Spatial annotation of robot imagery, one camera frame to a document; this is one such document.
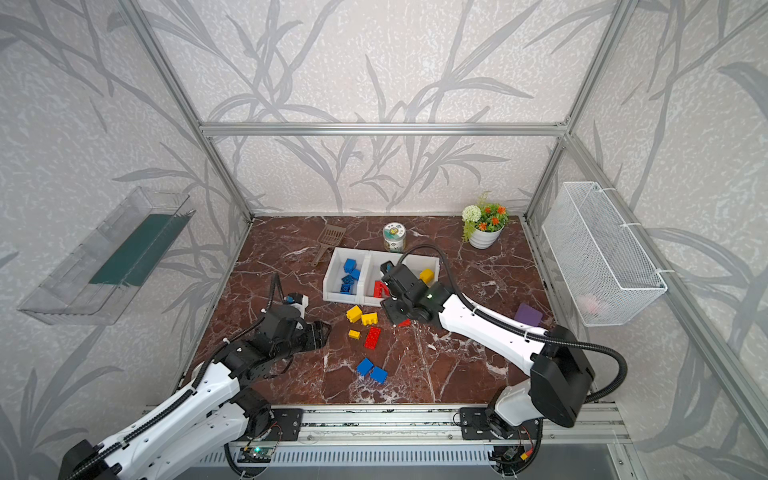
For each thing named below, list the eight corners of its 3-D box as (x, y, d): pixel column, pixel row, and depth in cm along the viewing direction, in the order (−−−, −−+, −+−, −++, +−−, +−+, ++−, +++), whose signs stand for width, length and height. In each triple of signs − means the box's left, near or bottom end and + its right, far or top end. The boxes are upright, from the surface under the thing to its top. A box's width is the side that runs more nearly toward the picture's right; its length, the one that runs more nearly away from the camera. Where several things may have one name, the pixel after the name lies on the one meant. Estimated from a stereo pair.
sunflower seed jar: (384, 254, 111) (382, 238, 104) (385, 238, 116) (383, 222, 109) (406, 254, 111) (406, 238, 104) (406, 238, 116) (406, 222, 109)
